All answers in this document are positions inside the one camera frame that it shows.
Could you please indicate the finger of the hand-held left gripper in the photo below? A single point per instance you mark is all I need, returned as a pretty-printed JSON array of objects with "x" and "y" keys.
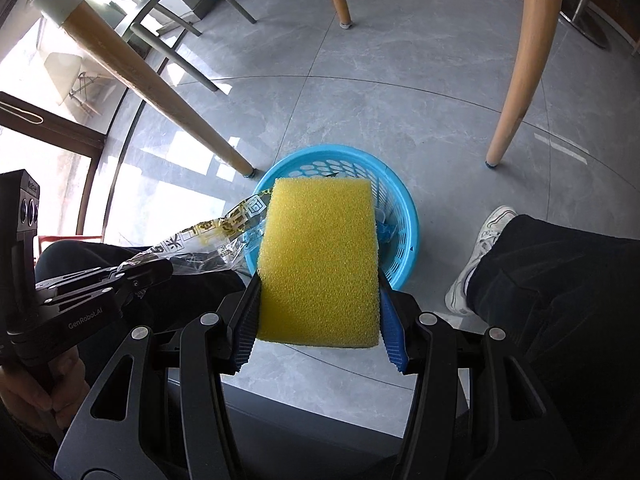
[
  {"x": 145, "y": 275},
  {"x": 75, "y": 280}
]

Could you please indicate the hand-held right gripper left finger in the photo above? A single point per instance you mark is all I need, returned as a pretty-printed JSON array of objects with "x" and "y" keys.
[{"x": 244, "y": 340}]

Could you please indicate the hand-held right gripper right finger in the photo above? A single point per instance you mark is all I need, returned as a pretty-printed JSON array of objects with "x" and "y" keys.
[{"x": 395, "y": 330}]

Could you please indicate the clear yellow printed wrapper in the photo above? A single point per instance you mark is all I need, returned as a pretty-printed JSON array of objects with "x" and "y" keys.
[{"x": 220, "y": 230}]

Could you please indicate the blue plastic basket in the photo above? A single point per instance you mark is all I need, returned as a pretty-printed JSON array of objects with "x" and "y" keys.
[{"x": 400, "y": 240}]

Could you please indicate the yellow sponge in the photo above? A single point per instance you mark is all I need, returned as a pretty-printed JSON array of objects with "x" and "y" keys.
[{"x": 320, "y": 260}]

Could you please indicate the person's left hand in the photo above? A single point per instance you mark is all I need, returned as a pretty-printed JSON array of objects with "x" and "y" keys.
[{"x": 30, "y": 395}]

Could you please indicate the white sneaker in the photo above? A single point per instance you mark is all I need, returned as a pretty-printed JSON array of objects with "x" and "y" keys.
[{"x": 480, "y": 255}]

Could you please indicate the black framed glass door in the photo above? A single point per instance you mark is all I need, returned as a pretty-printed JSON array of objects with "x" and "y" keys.
[{"x": 60, "y": 130}]

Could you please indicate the person's right leg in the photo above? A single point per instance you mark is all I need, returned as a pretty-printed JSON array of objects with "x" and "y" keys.
[{"x": 560, "y": 285}]

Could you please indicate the round white table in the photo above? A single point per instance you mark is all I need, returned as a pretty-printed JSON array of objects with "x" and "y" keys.
[{"x": 145, "y": 85}]

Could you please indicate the white outdoor chair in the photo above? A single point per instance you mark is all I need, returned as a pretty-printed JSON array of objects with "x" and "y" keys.
[{"x": 62, "y": 70}]

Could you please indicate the metal pedestal stand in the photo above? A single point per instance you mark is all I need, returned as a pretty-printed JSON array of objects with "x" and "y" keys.
[{"x": 585, "y": 5}]

